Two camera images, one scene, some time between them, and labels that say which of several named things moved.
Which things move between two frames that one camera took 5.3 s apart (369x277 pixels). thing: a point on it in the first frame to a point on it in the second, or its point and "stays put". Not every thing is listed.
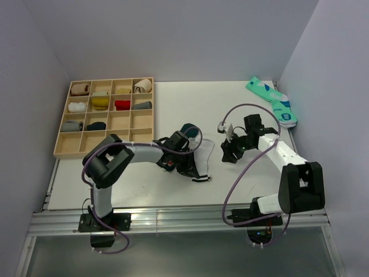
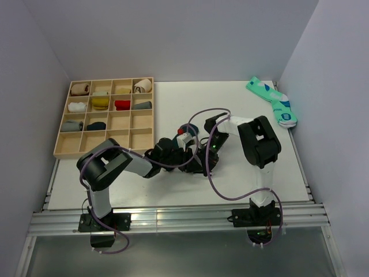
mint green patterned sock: (279, 102) stays put
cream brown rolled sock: (143, 86) stays put
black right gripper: (228, 148) to (212, 161)
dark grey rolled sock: (146, 105) stays put
